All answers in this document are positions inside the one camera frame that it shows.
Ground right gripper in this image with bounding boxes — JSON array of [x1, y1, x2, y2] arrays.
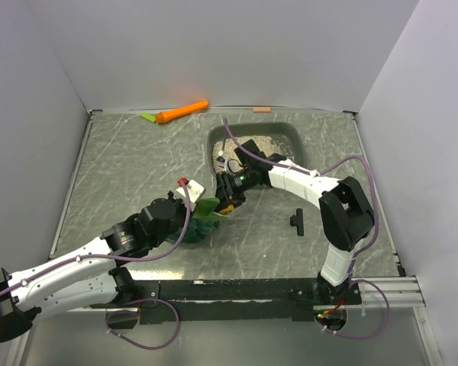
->
[[211, 168, 256, 217]]

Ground yellow plastic scoop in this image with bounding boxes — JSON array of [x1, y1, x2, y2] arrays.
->
[[218, 204, 234, 214]]

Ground green litter bag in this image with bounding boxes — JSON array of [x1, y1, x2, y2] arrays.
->
[[182, 197, 227, 244]]

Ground black bag clip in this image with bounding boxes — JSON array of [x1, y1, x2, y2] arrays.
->
[[289, 208, 305, 236]]

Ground grey litter box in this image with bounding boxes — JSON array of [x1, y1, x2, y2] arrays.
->
[[207, 122, 308, 175]]

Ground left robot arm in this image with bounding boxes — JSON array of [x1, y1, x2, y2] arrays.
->
[[0, 185, 200, 343]]

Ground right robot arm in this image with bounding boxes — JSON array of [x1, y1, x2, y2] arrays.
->
[[214, 140, 376, 304]]

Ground litter granules in box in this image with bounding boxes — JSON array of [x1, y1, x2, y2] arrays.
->
[[212, 135, 294, 172]]

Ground tan tape piece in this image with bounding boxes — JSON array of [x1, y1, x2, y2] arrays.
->
[[253, 107, 272, 113]]

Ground orange toy microphone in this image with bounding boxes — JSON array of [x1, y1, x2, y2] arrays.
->
[[155, 101, 209, 124]]

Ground green rectangular block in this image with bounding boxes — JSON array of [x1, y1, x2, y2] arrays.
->
[[140, 112, 156, 124]]

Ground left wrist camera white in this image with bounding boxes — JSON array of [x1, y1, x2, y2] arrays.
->
[[174, 178, 206, 210]]

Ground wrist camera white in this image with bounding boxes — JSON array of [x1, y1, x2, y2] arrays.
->
[[215, 150, 240, 173], [174, 178, 206, 210]]

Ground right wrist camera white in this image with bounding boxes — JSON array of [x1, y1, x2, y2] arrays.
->
[[215, 150, 240, 173]]

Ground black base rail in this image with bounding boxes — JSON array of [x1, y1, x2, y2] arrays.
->
[[91, 277, 363, 325]]

